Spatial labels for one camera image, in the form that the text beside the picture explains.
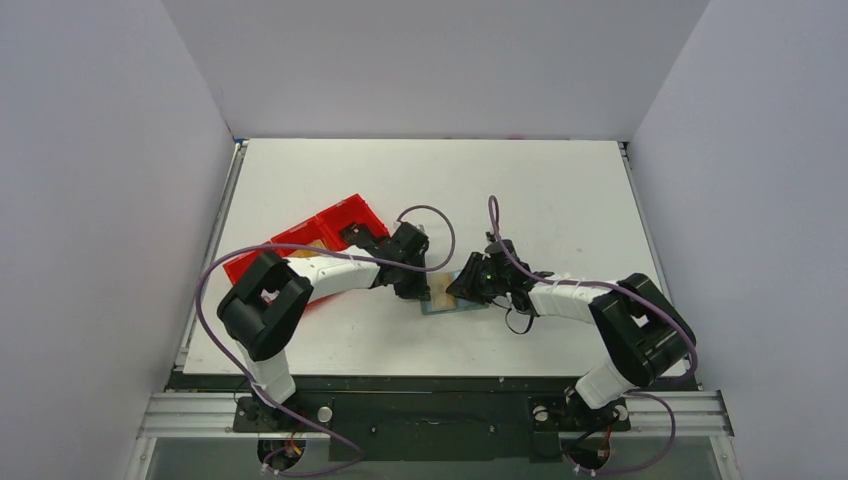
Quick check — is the gold VIP card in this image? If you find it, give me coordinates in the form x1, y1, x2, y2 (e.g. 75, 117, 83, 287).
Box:
427, 272, 458, 312

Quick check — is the black card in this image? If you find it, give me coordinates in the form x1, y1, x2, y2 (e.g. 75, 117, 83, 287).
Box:
339, 223, 376, 249

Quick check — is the aluminium frame rail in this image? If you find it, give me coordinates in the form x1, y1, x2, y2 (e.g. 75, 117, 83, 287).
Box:
127, 384, 741, 479

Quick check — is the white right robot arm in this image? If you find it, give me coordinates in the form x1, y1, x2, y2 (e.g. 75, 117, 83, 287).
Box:
446, 240, 696, 427

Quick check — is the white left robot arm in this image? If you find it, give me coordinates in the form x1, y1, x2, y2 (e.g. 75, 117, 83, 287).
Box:
217, 222, 429, 430

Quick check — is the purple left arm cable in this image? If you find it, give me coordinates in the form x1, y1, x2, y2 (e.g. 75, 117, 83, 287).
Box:
193, 204, 458, 478

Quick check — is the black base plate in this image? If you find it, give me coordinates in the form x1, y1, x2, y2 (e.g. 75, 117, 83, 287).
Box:
165, 374, 698, 464

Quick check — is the red right bin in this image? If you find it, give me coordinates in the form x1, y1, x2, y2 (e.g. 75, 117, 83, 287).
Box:
315, 194, 389, 251

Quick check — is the green leather card holder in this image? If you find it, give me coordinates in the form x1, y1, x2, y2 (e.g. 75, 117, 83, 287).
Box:
420, 270, 488, 316

